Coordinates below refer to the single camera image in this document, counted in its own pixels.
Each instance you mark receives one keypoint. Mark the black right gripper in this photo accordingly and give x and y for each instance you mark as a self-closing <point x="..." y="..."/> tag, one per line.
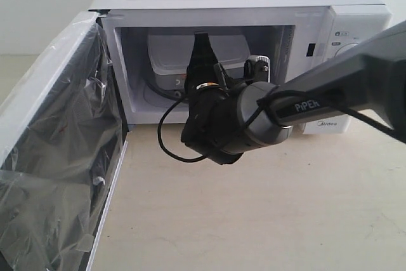
<point x="212" y="118"/>

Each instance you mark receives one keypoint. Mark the white lidded plastic container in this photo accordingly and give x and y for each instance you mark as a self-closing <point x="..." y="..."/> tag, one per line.
<point x="170" y="50"/>

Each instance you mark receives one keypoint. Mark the white microwave door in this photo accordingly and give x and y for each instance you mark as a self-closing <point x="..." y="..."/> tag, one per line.
<point x="62" y="142"/>

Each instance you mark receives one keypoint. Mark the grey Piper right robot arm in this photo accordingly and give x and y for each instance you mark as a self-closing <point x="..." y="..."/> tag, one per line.
<point x="366" y="82"/>

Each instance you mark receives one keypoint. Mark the white Midea microwave oven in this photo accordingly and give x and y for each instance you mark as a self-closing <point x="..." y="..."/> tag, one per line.
<point x="296" y="35"/>

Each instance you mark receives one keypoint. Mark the upper white control knob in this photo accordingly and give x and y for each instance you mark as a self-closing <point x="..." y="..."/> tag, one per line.
<point x="345" y="48"/>

